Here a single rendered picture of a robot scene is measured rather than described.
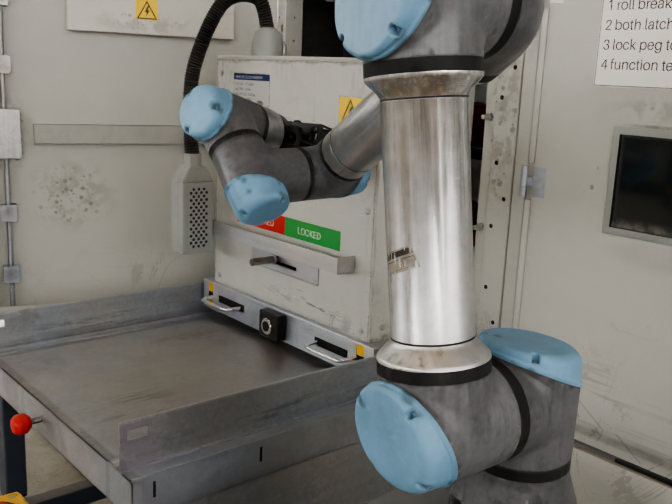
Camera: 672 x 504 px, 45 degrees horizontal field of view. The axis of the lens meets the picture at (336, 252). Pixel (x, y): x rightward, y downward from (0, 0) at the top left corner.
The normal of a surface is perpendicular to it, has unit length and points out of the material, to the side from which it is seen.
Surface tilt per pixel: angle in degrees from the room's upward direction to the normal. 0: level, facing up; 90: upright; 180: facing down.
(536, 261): 90
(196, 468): 90
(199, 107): 75
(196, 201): 90
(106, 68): 90
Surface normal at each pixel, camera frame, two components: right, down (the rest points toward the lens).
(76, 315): 0.65, 0.19
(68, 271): 0.42, 0.22
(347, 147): -0.65, 0.44
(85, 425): 0.04, -0.98
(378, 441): -0.79, 0.25
